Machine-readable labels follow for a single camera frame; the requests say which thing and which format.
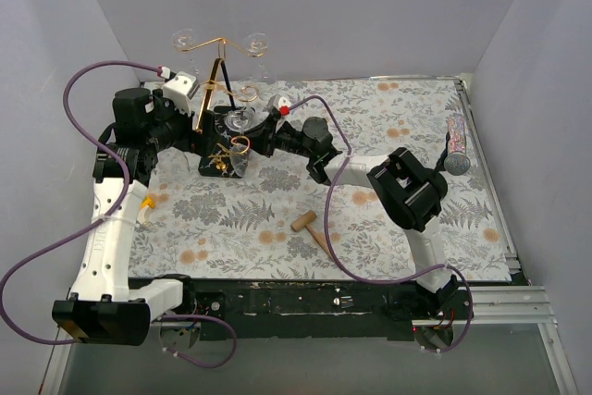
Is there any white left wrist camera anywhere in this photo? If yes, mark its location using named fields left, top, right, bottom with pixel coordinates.
left=162, top=72, right=199, bottom=116

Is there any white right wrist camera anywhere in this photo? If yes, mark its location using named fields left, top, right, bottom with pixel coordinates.
left=267, top=94, right=291, bottom=116

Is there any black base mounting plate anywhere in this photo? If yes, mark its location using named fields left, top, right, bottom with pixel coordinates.
left=157, top=278, right=473, bottom=343

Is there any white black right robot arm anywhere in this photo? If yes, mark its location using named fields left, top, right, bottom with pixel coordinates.
left=245, top=113, right=456, bottom=319

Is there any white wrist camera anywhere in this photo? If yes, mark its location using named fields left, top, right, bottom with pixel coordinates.
left=267, top=94, right=291, bottom=116
left=162, top=72, right=199, bottom=116

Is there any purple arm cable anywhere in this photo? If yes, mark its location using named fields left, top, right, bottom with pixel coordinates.
left=284, top=94, right=475, bottom=352
left=0, top=59, right=238, bottom=369

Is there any wooden toy mallet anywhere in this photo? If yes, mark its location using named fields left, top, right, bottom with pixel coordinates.
left=290, top=210, right=342, bottom=268

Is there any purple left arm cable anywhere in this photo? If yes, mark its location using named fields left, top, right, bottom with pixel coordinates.
left=0, top=59, right=238, bottom=369

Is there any clear wine glass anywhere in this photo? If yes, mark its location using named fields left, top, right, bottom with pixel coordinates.
left=243, top=32, right=276, bottom=85
left=171, top=29, right=200, bottom=77
left=225, top=107, right=255, bottom=178

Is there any black marbled rack base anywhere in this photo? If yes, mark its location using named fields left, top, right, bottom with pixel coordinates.
left=198, top=105, right=240, bottom=179

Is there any floral patterned table mat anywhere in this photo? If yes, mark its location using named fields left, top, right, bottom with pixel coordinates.
left=125, top=75, right=513, bottom=283

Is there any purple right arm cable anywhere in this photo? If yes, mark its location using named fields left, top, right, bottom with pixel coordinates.
left=284, top=94, right=475, bottom=352

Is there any aluminium frame rail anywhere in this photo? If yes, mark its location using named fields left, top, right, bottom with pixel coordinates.
left=411, top=286, right=560, bottom=327

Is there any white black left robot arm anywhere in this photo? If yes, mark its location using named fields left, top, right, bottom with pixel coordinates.
left=52, top=86, right=197, bottom=346

